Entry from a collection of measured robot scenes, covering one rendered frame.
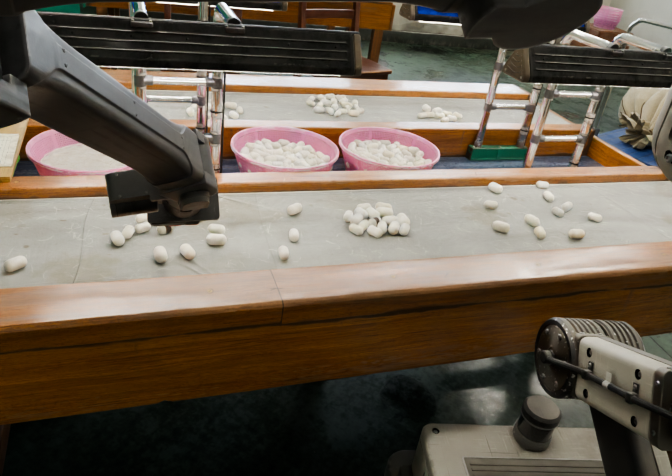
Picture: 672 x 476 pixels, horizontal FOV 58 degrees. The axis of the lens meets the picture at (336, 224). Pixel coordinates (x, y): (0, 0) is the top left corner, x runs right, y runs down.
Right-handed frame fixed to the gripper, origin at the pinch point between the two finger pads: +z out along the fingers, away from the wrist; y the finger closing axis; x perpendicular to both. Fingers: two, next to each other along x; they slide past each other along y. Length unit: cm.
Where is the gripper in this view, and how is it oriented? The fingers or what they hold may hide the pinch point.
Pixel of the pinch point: (179, 211)
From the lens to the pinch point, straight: 98.8
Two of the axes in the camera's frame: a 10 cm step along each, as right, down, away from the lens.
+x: 1.0, 9.8, -1.5
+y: -9.5, 0.5, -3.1
